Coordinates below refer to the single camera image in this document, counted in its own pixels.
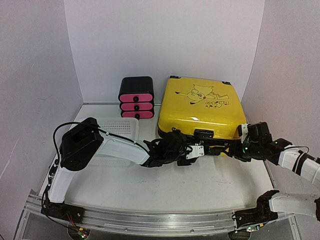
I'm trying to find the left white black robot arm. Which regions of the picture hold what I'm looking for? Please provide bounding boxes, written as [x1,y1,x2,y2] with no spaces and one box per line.
[41,117,231,223]

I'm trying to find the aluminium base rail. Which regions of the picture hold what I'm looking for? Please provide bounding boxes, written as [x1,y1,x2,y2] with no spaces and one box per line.
[15,190,300,239]

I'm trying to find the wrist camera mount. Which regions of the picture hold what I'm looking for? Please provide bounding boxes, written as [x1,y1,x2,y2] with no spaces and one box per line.
[159,131,206,161]
[237,122,273,147]

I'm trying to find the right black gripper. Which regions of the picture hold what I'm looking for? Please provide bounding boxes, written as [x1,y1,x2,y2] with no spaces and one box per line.
[222,140,262,163]

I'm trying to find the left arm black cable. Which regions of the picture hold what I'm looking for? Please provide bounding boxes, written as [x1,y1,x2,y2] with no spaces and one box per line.
[51,121,83,166]

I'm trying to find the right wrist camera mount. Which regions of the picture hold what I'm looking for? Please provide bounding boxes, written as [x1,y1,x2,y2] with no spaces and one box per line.
[237,122,273,147]

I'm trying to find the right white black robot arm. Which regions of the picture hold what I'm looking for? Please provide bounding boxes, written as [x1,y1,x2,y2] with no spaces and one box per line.
[226,138,320,232]

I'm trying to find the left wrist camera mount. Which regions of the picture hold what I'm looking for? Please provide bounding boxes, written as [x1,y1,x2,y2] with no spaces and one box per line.
[159,131,206,161]

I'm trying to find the yellow Pikachu hard-shell suitcase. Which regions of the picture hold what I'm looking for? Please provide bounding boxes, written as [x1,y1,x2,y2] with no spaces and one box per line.
[157,76,247,145]

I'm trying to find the black pink drawer organizer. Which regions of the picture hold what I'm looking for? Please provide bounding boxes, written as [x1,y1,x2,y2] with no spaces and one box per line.
[118,76,155,120]

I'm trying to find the white perforated plastic basket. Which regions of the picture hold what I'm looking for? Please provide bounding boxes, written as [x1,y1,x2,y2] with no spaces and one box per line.
[89,117,139,168]

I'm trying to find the small green circuit board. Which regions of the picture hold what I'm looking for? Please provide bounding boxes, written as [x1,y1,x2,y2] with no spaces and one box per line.
[69,228,89,240]

